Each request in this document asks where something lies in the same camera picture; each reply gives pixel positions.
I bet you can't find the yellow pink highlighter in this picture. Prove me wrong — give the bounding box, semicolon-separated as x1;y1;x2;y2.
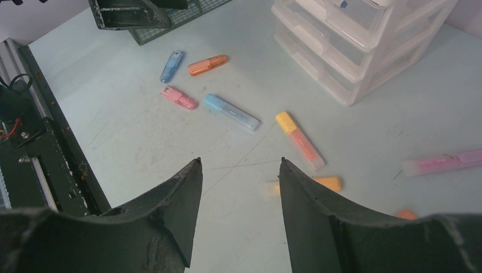
275;111;325;170

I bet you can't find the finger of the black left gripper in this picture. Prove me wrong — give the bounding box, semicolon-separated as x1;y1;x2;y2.
89;0;188;30

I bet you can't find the pale yellow highlighter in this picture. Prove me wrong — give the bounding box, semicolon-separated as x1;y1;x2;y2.
262;176;342;198

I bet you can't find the green wire mesh rack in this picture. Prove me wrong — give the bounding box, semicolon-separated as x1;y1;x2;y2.
129;0;230;46

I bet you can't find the light blue highlighter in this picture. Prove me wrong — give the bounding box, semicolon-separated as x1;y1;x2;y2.
203;93;260;131

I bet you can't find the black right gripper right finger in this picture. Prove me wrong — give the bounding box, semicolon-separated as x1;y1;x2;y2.
279;159;481;272

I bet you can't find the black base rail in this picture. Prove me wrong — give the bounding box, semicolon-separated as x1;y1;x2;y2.
1;39;111;217

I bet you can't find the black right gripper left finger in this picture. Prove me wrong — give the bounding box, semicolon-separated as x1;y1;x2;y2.
1;158;203;272

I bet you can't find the pink correction tape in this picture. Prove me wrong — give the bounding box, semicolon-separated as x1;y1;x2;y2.
160;85;198;110

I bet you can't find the blue transparent correction tape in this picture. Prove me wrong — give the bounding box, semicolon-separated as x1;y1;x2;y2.
160;51;184;84

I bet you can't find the orange grey highlighter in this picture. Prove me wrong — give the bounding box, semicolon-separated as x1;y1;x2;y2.
396;209;418;220

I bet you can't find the white plastic drawer organizer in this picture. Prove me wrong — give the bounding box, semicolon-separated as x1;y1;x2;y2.
271;0;456;106

